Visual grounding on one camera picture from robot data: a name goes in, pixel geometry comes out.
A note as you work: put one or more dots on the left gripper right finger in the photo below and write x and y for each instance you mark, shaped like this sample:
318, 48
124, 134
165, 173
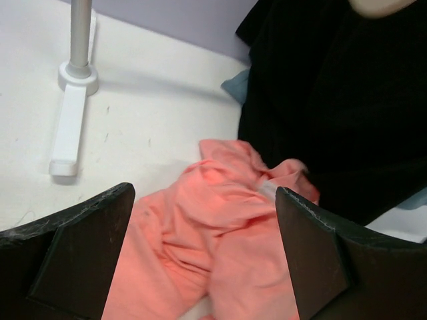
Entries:
342, 270

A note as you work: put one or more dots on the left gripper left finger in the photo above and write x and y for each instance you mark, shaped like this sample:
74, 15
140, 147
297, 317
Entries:
61, 266

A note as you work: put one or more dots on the salmon pink t shirt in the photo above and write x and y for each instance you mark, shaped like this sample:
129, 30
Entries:
214, 232

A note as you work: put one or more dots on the black t shirt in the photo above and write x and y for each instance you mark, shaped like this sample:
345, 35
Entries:
345, 95

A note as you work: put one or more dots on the white and silver clothes rack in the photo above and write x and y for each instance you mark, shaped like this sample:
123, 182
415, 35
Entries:
78, 79

